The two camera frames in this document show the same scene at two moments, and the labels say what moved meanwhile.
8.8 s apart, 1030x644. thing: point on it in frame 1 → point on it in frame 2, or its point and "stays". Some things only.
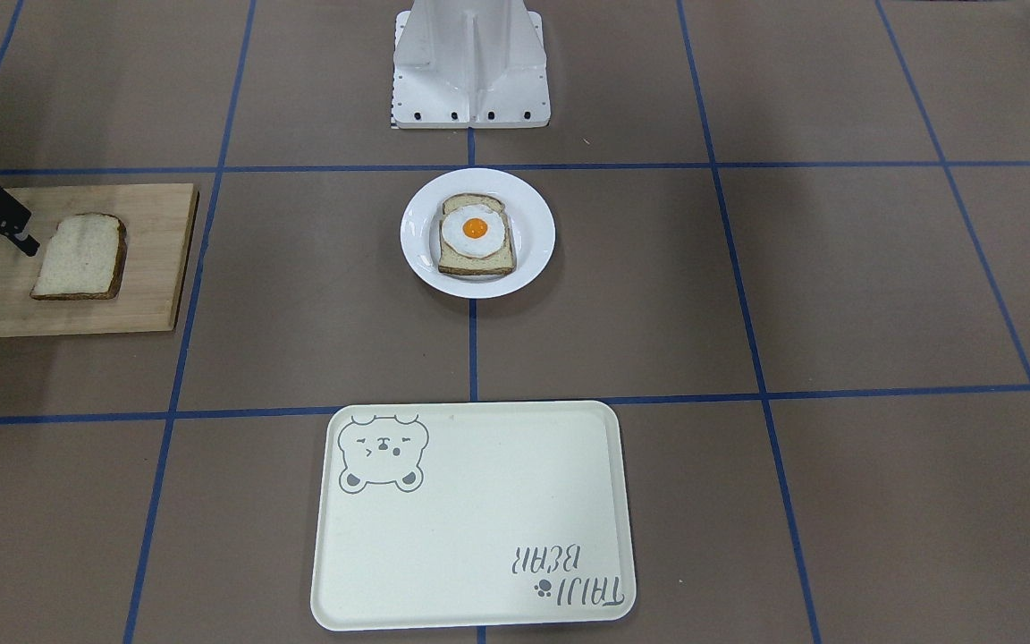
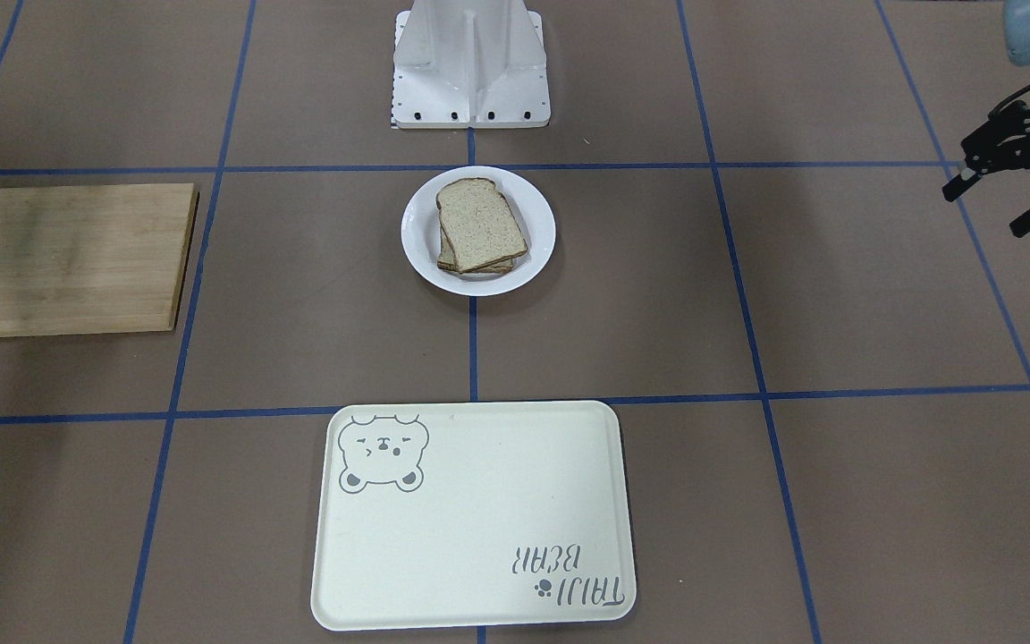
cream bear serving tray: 443,514 stays
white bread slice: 83,259 → 478,223
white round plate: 531,223 stays
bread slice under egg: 500,262 stays
